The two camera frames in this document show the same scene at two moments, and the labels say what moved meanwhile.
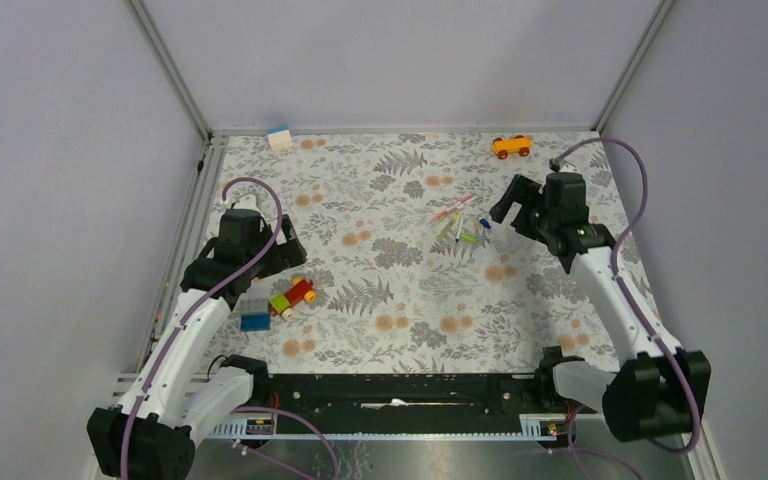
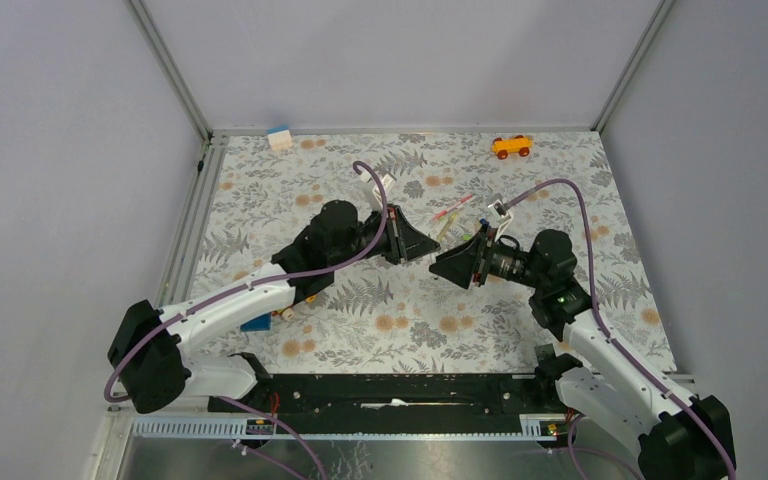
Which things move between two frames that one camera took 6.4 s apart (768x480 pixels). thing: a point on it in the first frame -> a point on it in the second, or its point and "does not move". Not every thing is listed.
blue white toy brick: x=255 y=315 does not move
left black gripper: x=289 y=253 -> x=405 y=242
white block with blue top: x=280 y=138 does not move
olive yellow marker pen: x=448 y=227 does not move
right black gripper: x=521 y=190 -> x=471 y=258
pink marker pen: x=443 y=213 does not move
